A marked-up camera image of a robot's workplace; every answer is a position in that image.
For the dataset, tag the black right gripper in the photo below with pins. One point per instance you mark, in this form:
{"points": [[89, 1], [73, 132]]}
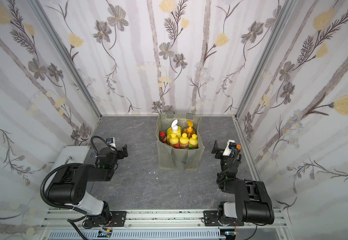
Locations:
{"points": [[219, 151]]}

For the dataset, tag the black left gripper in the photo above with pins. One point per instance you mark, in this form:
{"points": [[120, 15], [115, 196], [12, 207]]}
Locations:
{"points": [[121, 151]]}

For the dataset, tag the orange bottle yellow cap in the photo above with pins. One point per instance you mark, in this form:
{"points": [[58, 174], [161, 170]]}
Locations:
{"points": [[184, 141], [174, 140], [193, 142]]}

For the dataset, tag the large orange pump soap bottle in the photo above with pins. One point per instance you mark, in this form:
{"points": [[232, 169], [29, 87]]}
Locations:
{"points": [[189, 130]]}

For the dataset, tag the green bottle red cap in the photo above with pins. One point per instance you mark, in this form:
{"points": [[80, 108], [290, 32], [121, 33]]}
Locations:
{"points": [[163, 137]]}

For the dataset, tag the large yellow pump soap bottle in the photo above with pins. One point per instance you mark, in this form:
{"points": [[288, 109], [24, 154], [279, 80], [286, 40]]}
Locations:
{"points": [[174, 129]]}

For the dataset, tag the green fabric shopping bag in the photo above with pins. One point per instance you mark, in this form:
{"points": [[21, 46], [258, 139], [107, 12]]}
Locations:
{"points": [[171, 158]]}

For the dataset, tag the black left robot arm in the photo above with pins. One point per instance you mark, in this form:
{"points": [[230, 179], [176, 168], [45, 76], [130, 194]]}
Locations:
{"points": [[65, 187]]}

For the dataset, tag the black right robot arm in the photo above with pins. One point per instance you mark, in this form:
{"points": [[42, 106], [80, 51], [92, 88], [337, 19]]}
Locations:
{"points": [[252, 203]]}

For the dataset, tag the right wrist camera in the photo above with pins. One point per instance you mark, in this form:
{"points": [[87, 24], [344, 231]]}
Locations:
{"points": [[231, 144]]}

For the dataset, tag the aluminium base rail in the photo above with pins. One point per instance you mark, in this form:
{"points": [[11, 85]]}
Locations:
{"points": [[189, 224]]}

